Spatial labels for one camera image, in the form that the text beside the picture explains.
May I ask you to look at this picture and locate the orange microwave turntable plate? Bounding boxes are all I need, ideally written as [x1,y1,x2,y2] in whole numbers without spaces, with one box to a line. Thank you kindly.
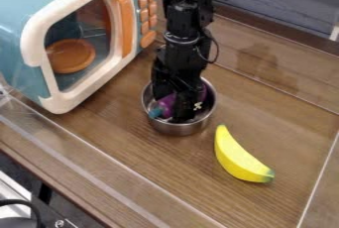
[47,39,95,73]

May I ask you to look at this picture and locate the small silver pot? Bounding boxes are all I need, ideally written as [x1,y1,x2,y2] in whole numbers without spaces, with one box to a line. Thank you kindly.
[141,79,218,136]

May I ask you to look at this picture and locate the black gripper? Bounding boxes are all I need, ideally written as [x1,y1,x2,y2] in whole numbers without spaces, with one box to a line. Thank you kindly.
[151,32,213,123]

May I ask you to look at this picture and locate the purple toy eggplant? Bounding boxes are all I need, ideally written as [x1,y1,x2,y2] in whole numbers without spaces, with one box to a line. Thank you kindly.
[149,88,209,119]

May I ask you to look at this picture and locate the black cable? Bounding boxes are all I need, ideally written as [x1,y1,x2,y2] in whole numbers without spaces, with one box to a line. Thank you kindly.
[0,198,48,228]

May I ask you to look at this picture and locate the yellow toy banana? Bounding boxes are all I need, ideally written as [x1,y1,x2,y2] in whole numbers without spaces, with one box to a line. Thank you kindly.
[215,125,275,183]

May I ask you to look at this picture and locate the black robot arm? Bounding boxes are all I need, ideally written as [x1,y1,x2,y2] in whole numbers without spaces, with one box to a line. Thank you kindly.
[151,0,217,123]

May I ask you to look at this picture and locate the blue white toy microwave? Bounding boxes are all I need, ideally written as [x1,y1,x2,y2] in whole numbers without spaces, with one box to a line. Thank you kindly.
[0,0,158,114]

